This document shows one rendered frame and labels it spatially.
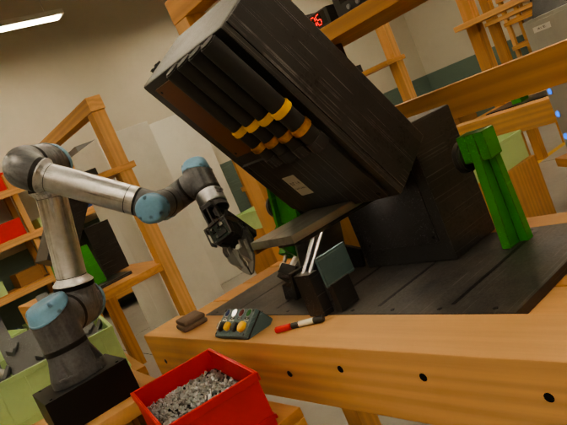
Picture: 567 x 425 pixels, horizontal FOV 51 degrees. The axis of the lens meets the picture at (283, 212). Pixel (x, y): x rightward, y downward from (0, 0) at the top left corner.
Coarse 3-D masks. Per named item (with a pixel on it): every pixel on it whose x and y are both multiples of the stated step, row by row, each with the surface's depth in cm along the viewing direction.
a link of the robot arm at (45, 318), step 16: (48, 304) 156; (64, 304) 158; (80, 304) 165; (32, 320) 155; (48, 320) 154; (64, 320) 156; (80, 320) 163; (48, 336) 155; (64, 336) 156; (80, 336) 159; (48, 352) 156
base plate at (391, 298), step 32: (480, 256) 135; (512, 256) 126; (544, 256) 119; (256, 288) 194; (384, 288) 141; (416, 288) 132; (448, 288) 124; (480, 288) 117; (512, 288) 111; (544, 288) 107
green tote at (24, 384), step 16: (96, 320) 238; (96, 336) 199; (112, 336) 202; (112, 352) 202; (32, 368) 191; (48, 368) 193; (0, 384) 187; (16, 384) 189; (32, 384) 191; (48, 384) 193; (0, 400) 187; (16, 400) 189; (32, 400) 191; (0, 416) 187; (16, 416) 189; (32, 416) 191
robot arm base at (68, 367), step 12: (84, 336) 161; (72, 348) 156; (84, 348) 158; (96, 348) 163; (48, 360) 157; (60, 360) 155; (72, 360) 155; (84, 360) 156; (96, 360) 159; (60, 372) 155; (72, 372) 154; (84, 372) 155; (96, 372) 157; (60, 384) 155; (72, 384) 154
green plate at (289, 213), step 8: (272, 192) 154; (272, 200) 154; (280, 200) 153; (272, 208) 155; (280, 208) 155; (288, 208) 152; (280, 216) 156; (288, 216) 154; (296, 216) 151; (280, 224) 157
